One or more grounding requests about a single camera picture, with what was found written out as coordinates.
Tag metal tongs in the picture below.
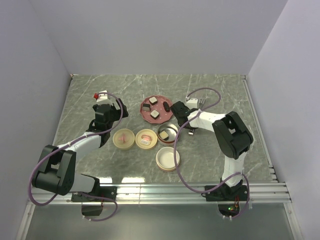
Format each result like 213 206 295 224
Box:
188 98 205 136

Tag sushi piece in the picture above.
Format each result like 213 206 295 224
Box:
141 103 151 112
148 96 158 105
159 130 170 141
150 110 160 119

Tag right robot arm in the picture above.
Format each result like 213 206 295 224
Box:
170 101 254 200

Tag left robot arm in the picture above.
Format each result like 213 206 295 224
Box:
29 98 129 196

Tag steel lunch box tier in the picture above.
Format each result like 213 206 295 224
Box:
157 122 178 146

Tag cream lunch box tier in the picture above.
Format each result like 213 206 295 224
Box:
155 146 176 172

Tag black spiky sea cucumber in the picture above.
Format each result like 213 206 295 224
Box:
163 101 170 113

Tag pink dotted plate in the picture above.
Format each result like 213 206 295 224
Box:
139 95 173 124

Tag sushi piece front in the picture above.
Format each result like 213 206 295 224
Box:
150 110 160 119

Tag cream lid with pink knob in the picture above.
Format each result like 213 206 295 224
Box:
112 128 135 150

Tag sushi piece back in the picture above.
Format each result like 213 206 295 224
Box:
148 96 158 105

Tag cream lid with barcode label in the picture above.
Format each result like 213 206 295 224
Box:
135 129 158 150

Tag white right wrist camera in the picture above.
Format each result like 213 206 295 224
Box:
185 97 200 109

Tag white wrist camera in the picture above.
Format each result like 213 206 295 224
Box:
93 90 112 105
185 97 200 109

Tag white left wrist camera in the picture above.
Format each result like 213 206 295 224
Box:
93 90 112 105

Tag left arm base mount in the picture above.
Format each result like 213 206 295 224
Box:
71 186 118 203

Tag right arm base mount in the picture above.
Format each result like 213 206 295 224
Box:
201 183 250 202

